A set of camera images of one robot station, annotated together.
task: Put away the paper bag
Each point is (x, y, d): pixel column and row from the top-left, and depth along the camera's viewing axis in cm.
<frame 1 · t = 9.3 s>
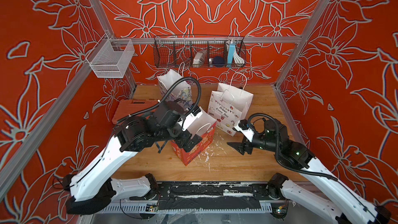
left hand: (194, 128, 58), fingers open
right hand: (229, 136, 65), fingers open
red RICH paper bag: (205, 128, 60), point 34 cm above the table
colourful patterned paper bag: (182, 92, 87), point 23 cm above the table
white happy day paper bag: (229, 103, 89), point 18 cm above the table

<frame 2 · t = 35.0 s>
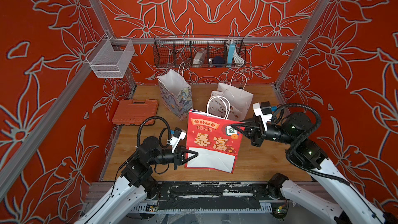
left hand: (196, 155, 61), fingers closed
right hand: (231, 127, 51), fingers closed
red RICH paper bag: (212, 136, 58), point 34 cm above the table
the other named things where they were.

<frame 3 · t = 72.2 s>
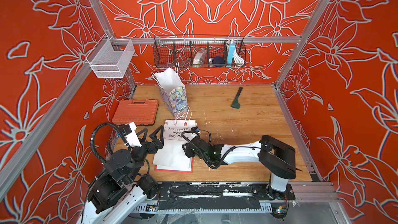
left hand: (155, 127, 61), fingers open
right hand: (179, 148, 81), fingers open
red RICH paper bag: (167, 168, 82), on the table
white happy day paper bag: (172, 154, 83), point 5 cm above the table
dark green wrench tool: (235, 103, 109), point 2 cm above the table
the other named things where they were.

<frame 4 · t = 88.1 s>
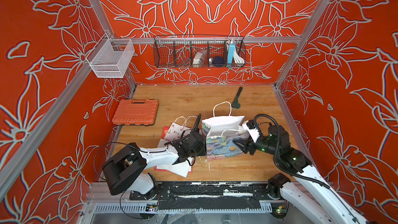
left hand: (209, 148, 84), fingers closed
right hand: (235, 137, 71), fingers open
colourful patterned paper bag: (222, 133, 65), point 28 cm above the table
